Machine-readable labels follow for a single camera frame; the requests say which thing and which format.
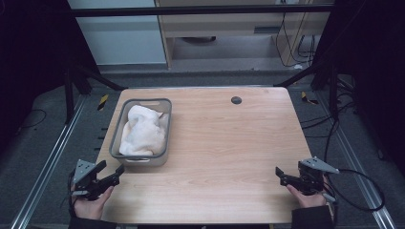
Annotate black hanging cables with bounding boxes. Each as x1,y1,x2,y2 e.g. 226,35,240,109
274,11,317,69

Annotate dark curtain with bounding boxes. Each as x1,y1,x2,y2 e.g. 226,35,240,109
313,0,405,177
0,0,98,154

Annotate black floor cable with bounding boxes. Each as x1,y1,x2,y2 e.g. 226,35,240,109
18,109,48,130

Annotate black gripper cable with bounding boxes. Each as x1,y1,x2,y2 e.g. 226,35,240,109
323,168,386,213

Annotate black horizontal frame bar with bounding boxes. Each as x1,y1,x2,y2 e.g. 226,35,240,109
70,4,334,18

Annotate grey plastic basket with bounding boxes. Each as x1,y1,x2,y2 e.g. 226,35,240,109
109,97,173,167

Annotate yellow black striped tape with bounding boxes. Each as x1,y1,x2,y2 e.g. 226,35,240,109
300,91,319,106
96,94,110,112

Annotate white cabinet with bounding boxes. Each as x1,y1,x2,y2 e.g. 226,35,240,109
67,0,167,67

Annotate light wooden desk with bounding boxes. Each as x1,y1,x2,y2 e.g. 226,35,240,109
155,0,332,70

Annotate black metal frame stand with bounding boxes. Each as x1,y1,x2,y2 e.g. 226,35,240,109
63,61,128,125
273,61,340,122

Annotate person's right hand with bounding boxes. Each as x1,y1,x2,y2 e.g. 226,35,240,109
286,176,335,210

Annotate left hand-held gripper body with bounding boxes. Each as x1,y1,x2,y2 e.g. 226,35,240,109
69,158,111,202

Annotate white towel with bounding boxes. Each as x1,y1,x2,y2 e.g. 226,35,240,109
118,104,170,156

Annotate person's left hand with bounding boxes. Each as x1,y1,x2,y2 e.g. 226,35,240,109
71,185,115,221

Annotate black floor cables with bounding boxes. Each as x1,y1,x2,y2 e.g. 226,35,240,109
299,74,359,163

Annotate aluminium floor rail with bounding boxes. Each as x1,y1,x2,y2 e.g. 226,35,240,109
9,94,89,229
316,91,398,229

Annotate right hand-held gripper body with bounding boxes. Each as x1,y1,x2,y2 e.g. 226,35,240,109
297,156,341,197

